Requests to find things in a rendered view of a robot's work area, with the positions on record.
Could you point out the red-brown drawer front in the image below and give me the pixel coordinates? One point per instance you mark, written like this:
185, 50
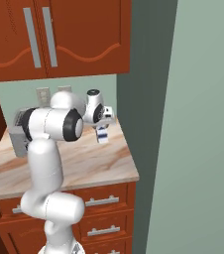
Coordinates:
5, 206
97, 247
105, 220
100, 191

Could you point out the white blue striped drink can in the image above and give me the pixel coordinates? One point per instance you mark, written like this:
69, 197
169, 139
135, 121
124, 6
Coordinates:
102, 135

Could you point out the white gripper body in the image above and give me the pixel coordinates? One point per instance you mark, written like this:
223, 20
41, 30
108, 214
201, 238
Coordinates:
104, 121

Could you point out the grey toaster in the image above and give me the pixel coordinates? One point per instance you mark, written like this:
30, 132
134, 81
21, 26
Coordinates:
17, 140

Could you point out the red-brown base cupboard door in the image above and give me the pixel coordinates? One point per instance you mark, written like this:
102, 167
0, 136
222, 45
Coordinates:
21, 236

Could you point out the red-brown wall cupboard door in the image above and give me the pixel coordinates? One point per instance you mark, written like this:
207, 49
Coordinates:
90, 33
8, 39

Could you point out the grey wall outlet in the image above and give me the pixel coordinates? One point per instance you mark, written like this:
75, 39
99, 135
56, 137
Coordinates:
64, 88
43, 97

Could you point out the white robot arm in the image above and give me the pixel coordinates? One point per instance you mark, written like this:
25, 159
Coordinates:
44, 165

